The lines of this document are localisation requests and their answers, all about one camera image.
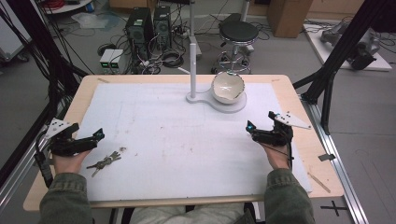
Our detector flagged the white floor board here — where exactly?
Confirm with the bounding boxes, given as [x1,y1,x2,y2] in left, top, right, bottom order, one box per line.
[303,22,393,72]

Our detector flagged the small black computer tower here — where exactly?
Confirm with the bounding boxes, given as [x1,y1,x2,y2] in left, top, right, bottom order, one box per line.
[152,5,173,50]

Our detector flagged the white table mat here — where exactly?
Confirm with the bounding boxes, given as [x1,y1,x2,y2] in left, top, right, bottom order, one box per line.
[76,81,314,203]

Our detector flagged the clear plastic bag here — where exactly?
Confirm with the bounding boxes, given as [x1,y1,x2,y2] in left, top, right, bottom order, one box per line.
[71,11,121,33]

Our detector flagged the round white table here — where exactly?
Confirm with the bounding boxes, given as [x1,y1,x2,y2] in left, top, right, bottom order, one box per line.
[41,0,94,15]

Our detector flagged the person's legs in light trousers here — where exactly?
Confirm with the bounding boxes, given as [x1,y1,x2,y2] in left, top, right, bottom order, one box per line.
[128,202,248,224]

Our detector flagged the white panel board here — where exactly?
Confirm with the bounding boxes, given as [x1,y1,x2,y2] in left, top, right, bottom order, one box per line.
[0,0,33,63]

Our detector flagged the white power supply box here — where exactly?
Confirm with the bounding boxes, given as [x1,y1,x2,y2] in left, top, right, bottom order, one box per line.
[99,49,116,71]
[109,49,125,70]

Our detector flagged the small grey metal bracket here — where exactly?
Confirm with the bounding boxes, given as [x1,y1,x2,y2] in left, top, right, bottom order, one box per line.
[318,152,337,162]

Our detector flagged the thin wooden stick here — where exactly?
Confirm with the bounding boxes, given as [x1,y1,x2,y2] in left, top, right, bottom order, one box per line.
[306,171,332,194]

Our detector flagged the coiled black cable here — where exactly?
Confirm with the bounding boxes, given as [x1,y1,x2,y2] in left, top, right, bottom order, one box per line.
[161,49,186,69]

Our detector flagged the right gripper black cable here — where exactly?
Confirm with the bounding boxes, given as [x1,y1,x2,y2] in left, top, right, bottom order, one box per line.
[264,141,295,171]

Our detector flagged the black metal frame strut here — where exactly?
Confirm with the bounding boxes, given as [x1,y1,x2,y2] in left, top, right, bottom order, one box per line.
[291,0,396,136]
[0,0,90,188]

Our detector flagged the aluminium rail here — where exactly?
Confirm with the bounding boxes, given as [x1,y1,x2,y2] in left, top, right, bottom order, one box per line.
[300,92,370,224]
[0,102,70,207]

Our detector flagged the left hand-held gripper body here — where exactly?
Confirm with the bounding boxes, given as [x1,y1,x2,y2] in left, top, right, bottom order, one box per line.
[45,118,99,157]

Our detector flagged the person's right hand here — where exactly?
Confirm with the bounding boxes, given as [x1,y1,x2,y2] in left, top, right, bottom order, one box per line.
[262,143,292,171]

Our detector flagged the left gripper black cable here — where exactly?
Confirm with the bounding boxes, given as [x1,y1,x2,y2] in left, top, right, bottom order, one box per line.
[33,133,55,189]

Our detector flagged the white stand with round base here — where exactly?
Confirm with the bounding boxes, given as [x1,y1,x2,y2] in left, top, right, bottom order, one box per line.
[185,42,248,114]

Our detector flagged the white floor stand pole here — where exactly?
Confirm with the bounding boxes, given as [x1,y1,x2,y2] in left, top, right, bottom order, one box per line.
[188,0,203,61]

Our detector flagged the large black computer tower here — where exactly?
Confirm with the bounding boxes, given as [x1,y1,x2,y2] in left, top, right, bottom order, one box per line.
[125,7,154,61]

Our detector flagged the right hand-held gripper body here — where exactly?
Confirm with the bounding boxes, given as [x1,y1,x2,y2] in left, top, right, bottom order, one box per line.
[251,110,313,147]

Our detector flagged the cardboard box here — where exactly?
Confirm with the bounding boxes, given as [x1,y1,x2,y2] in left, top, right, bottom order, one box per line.
[266,0,314,39]

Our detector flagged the bunch of keys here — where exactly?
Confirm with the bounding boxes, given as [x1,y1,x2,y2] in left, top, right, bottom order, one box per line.
[86,150,122,178]

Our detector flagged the person's left hand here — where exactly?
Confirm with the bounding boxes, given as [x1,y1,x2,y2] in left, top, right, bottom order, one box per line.
[52,149,92,175]

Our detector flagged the grey robot device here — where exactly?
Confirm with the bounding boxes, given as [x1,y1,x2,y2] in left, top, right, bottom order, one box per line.
[319,21,383,71]

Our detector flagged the black round stool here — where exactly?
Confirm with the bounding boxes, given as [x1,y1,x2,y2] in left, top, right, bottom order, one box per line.
[211,21,261,76]

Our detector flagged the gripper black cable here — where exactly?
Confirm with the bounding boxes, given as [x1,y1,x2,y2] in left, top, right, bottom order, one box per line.
[264,141,295,171]
[33,133,55,189]

